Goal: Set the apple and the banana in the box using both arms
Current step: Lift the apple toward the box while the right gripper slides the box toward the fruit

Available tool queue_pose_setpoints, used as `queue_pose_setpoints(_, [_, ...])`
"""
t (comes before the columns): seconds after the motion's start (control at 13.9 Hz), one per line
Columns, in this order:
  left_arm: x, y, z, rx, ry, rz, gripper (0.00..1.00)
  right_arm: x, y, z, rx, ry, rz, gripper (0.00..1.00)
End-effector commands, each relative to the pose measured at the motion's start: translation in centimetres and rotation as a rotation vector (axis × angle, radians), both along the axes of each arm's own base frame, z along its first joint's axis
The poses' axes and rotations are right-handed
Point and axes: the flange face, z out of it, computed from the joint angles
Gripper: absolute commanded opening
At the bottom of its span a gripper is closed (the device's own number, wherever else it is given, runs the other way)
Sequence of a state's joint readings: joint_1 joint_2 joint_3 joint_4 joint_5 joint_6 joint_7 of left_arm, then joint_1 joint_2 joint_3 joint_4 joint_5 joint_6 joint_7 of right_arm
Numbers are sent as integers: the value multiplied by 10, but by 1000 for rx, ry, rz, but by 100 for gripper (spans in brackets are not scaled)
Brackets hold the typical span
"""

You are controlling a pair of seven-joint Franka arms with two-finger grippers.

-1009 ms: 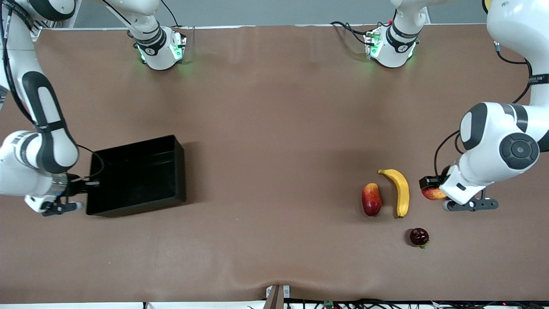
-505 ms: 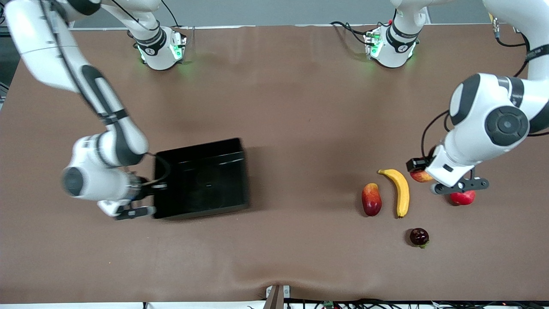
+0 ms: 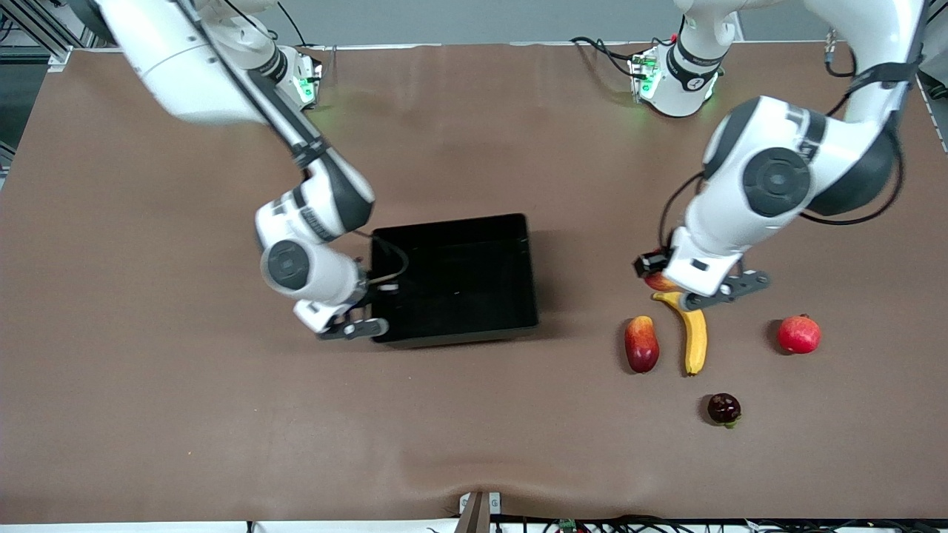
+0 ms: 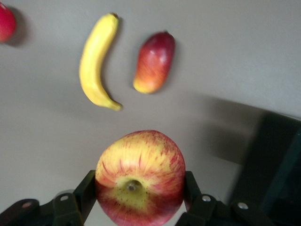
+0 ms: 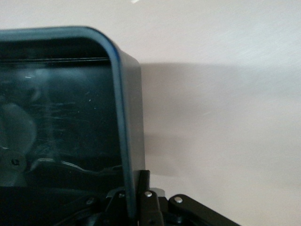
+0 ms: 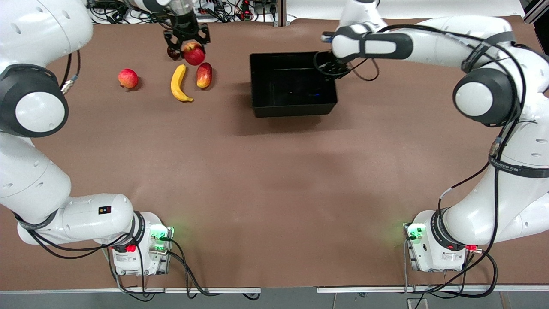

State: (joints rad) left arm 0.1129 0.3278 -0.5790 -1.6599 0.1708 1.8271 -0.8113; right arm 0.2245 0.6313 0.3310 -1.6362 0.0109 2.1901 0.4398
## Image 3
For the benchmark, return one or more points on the yellow banana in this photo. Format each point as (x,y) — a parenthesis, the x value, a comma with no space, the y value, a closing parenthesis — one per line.
(695,344)

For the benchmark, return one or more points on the red yellow apple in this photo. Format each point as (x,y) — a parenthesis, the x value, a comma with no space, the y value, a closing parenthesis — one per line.
(658,282)

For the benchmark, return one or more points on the black plastic box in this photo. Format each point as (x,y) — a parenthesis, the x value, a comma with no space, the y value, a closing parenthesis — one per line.
(459,281)

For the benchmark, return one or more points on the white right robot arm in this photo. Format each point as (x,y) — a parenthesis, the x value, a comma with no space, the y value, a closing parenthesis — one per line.
(192,66)

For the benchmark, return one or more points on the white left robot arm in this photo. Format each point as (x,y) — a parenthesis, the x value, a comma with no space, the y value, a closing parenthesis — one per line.
(778,181)

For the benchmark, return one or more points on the red pomegranate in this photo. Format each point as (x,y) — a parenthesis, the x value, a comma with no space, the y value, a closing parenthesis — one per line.
(798,334)

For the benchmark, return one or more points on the red yellow mango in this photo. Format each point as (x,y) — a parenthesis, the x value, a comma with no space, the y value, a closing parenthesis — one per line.
(641,344)

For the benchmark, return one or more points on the dark purple mangosteen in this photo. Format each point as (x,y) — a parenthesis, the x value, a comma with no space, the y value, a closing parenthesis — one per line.
(723,409)

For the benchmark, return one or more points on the brown table cover mat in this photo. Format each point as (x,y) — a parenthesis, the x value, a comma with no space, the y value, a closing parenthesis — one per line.
(148,370)

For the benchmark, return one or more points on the small green circuit board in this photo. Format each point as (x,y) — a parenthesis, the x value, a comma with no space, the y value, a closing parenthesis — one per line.
(567,525)

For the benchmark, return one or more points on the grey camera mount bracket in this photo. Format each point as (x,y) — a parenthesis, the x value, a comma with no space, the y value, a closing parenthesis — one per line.
(474,514)

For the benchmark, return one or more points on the aluminium frame structure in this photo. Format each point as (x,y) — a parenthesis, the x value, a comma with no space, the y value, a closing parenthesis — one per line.
(29,37)

